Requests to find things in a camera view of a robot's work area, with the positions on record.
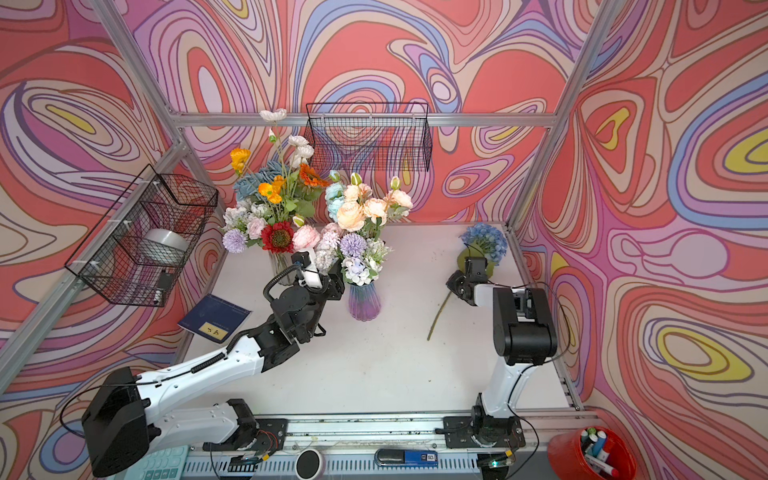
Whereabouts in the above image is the purple blue glass vase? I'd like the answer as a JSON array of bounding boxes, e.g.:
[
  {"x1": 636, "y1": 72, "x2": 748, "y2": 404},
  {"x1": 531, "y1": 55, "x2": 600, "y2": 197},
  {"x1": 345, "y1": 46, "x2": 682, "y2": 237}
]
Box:
[{"x1": 348, "y1": 282, "x2": 381, "y2": 322}]

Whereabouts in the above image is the lilac mixed flower bunch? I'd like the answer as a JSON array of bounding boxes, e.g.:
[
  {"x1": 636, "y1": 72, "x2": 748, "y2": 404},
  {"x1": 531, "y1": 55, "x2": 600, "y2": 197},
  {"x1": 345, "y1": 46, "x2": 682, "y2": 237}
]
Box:
[{"x1": 315, "y1": 231, "x2": 392, "y2": 286}]

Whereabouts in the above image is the blue hydrangea stem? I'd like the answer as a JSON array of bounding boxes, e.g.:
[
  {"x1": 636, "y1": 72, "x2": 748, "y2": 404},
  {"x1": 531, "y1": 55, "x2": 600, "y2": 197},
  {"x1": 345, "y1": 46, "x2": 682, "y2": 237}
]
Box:
[{"x1": 427, "y1": 223, "x2": 508, "y2": 341}]

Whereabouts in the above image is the pink peony stem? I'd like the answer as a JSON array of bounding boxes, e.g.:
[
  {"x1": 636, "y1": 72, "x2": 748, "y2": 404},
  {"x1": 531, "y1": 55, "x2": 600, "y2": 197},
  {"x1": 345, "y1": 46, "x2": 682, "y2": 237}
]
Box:
[{"x1": 292, "y1": 222, "x2": 344, "y2": 263}]

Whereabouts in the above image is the clear ribbed glass vase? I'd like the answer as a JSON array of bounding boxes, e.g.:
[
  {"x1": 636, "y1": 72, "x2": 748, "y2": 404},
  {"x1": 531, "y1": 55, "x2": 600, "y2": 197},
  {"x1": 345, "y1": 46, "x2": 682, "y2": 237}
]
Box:
[{"x1": 269, "y1": 252, "x2": 297, "y2": 286}]

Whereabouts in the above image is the red flower with leaf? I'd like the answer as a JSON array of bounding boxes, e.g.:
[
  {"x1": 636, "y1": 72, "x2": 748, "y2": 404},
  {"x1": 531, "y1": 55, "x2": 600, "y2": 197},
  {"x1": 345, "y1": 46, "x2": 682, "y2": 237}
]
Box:
[{"x1": 260, "y1": 221, "x2": 294, "y2": 254}]

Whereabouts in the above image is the peach rose stem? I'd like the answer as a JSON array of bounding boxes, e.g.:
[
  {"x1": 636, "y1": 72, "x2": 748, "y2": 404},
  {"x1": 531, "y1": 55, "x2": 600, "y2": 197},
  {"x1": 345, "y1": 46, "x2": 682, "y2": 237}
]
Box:
[{"x1": 335, "y1": 173, "x2": 390, "y2": 240}]

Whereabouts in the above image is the light blue rose stem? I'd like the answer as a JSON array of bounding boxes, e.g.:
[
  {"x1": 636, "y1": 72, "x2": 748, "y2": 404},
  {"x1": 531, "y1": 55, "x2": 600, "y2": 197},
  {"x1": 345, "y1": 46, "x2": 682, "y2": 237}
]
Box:
[{"x1": 325, "y1": 170, "x2": 347, "y2": 222}]

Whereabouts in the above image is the orange sunflower stem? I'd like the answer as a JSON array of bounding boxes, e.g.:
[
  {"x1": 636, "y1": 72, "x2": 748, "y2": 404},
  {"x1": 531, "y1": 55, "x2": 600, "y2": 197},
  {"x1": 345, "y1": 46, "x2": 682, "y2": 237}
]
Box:
[{"x1": 299, "y1": 163, "x2": 330, "y2": 192}]

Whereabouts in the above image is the blue rose bunch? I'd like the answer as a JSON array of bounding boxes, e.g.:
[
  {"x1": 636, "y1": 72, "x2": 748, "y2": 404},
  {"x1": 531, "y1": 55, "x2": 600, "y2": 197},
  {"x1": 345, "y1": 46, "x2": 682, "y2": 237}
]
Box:
[{"x1": 231, "y1": 159, "x2": 283, "y2": 202}]

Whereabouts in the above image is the white poppy stem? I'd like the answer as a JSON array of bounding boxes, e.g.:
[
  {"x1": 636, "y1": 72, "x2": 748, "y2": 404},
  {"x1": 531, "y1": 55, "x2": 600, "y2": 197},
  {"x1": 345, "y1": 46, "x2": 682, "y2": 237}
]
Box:
[{"x1": 259, "y1": 108, "x2": 315, "y2": 170}]

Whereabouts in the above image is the orange poppy stem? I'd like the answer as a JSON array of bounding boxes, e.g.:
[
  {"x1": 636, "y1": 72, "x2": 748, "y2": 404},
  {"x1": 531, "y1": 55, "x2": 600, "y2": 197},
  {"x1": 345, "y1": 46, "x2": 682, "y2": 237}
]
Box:
[{"x1": 230, "y1": 148, "x2": 286, "y2": 206}]

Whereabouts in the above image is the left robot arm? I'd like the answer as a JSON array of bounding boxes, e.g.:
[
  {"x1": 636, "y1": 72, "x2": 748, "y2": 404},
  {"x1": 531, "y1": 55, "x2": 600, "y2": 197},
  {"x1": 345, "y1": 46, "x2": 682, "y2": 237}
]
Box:
[{"x1": 81, "y1": 266, "x2": 345, "y2": 478}]

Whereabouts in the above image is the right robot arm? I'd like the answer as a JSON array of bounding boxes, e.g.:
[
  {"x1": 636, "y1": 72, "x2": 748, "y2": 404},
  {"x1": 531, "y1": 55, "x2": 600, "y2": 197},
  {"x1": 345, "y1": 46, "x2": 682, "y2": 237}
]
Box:
[{"x1": 446, "y1": 270, "x2": 558, "y2": 434}]

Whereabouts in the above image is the dark blue notebook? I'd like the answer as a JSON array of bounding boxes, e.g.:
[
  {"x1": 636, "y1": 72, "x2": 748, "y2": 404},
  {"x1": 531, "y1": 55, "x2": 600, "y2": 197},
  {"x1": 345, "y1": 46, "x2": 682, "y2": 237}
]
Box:
[{"x1": 178, "y1": 294, "x2": 251, "y2": 344}]

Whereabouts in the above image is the round black speaker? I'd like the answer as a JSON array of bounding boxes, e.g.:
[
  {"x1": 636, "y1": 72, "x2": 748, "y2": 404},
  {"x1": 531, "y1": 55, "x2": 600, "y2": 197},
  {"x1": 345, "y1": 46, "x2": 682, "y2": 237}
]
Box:
[{"x1": 294, "y1": 448, "x2": 326, "y2": 480}]

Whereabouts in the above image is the blue black device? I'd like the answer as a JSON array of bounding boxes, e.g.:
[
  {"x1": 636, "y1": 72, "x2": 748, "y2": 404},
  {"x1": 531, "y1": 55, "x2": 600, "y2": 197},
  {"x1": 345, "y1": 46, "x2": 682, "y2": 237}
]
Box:
[{"x1": 374, "y1": 448, "x2": 439, "y2": 468}]

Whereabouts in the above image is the red pen cup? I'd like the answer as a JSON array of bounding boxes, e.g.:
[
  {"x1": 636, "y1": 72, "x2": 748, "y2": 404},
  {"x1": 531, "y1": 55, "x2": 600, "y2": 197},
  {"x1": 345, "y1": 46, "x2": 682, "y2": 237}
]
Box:
[{"x1": 547, "y1": 427, "x2": 637, "y2": 480}]

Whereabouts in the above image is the teal calculator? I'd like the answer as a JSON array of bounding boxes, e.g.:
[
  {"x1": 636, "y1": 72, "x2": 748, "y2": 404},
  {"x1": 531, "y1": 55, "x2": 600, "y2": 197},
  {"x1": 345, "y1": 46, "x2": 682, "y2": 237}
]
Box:
[{"x1": 115, "y1": 446, "x2": 189, "y2": 480}]

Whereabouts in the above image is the black wire basket back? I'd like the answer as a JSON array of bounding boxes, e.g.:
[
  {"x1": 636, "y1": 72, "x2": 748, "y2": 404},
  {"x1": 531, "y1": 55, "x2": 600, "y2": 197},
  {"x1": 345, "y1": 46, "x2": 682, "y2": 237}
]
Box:
[{"x1": 305, "y1": 100, "x2": 433, "y2": 174}]

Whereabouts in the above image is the black wire basket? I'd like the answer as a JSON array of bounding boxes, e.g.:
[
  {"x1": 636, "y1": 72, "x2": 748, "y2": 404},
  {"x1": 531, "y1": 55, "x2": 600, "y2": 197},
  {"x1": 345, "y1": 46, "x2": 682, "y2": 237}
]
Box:
[
  {"x1": 305, "y1": 100, "x2": 433, "y2": 174},
  {"x1": 65, "y1": 165, "x2": 219, "y2": 308}
]

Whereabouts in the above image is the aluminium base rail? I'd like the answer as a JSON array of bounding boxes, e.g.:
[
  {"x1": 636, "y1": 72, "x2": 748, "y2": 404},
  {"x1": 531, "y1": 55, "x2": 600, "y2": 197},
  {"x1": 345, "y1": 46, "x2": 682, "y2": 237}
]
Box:
[{"x1": 179, "y1": 410, "x2": 601, "y2": 480}]

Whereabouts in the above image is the black wire basket left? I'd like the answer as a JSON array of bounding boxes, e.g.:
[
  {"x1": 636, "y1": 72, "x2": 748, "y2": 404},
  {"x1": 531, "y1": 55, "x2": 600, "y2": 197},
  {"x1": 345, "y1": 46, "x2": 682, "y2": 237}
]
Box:
[{"x1": 65, "y1": 165, "x2": 219, "y2": 308}]

